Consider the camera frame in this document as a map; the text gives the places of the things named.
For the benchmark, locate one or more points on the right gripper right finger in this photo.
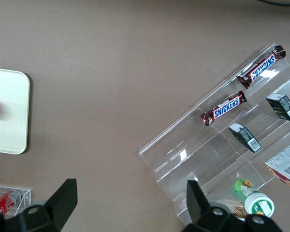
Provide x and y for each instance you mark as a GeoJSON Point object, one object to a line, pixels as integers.
{"type": "Point", "coordinates": [198, 212]}

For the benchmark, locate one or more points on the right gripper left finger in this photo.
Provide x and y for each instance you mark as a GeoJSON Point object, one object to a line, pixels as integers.
{"type": "Point", "coordinates": [62, 205]}

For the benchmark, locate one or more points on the deep light wicker basket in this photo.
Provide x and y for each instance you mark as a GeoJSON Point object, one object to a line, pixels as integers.
{"type": "Point", "coordinates": [239, 211]}

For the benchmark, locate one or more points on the beige plastic tray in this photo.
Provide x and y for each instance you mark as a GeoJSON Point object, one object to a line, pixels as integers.
{"type": "Point", "coordinates": [9, 125]}

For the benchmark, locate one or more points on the clear acrylic bottle rack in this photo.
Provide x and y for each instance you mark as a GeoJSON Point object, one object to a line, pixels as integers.
{"type": "Point", "coordinates": [24, 200]}

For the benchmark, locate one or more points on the green white plastic bottle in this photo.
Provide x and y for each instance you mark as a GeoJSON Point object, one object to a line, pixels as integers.
{"type": "Point", "coordinates": [253, 199]}

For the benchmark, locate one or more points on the red cola bottle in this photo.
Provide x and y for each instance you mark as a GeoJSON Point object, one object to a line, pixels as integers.
{"type": "Point", "coordinates": [4, 203]}

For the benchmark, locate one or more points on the clear acrylic stepped display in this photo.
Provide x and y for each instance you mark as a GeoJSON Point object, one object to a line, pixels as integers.
{"type": "Point", "coordinates": [183, 154]}

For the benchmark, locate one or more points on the small black white box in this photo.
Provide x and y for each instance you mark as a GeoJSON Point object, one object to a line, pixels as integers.
{"type": "Point", "coordinates": [282, 107]}
{"type": "Point", "coordinates": [245, 137]}

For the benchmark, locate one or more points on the cardboard box with barcode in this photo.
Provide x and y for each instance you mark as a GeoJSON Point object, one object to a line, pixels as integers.
{"type": "Point", "coordinates": [286, 166]}

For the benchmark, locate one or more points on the brown Snickers bar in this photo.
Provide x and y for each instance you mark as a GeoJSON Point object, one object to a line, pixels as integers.
{"type": "Point", "coordinates": [261, 66]}
{"type": "Point", "coordinates": [223, 111]}

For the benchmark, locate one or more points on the brown table cover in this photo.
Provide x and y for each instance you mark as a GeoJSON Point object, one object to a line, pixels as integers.
{"type": "Point", "coordinates": [111, 84]}

